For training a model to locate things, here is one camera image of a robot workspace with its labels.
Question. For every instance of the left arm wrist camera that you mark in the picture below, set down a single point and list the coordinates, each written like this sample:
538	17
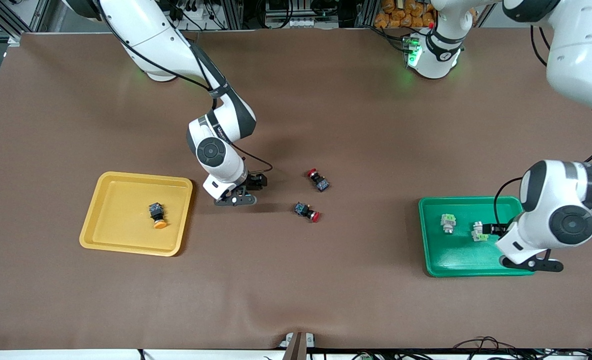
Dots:
551	265

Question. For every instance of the metal table clamp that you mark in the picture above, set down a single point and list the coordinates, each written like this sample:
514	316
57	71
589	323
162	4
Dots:
298	345

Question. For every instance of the red mushroom push button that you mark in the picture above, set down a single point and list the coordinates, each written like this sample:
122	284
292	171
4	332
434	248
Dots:
321	184
303	209

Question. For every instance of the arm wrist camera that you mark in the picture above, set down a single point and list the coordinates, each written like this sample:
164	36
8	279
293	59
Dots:
551	265
235	201

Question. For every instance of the yellow push button switch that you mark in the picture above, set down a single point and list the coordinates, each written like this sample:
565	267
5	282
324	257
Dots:
155	211

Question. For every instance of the green plastic tray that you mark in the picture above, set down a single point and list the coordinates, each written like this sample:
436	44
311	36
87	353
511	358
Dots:
456	255

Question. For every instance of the white power strip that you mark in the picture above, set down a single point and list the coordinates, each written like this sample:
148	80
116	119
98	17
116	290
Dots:
308	23

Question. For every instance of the brown table mat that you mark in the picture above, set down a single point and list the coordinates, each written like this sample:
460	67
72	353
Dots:
296	290

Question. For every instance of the yellow plastic tray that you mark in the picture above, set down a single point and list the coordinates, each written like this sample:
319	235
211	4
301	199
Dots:
120	225

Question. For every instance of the green push button switch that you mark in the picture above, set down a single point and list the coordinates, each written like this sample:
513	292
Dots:
478	236
448	222

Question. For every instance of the orange items pile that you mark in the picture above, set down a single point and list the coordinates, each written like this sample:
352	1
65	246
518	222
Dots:
401	15

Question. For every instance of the aluminium frame profile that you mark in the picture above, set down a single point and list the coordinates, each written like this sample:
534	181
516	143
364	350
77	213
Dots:
5	25

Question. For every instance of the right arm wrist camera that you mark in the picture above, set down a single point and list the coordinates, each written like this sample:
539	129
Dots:
235	201

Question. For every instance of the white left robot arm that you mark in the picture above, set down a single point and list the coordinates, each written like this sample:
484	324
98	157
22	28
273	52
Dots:
576	50

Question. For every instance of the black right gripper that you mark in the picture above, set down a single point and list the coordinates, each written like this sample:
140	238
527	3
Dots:
256	182

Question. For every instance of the power strip with black plugs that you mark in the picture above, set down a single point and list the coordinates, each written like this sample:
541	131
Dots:
195	11

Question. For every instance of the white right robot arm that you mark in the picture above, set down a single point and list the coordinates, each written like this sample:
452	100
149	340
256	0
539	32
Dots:
140	30

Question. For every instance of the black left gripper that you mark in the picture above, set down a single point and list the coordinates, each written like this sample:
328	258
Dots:
499	230

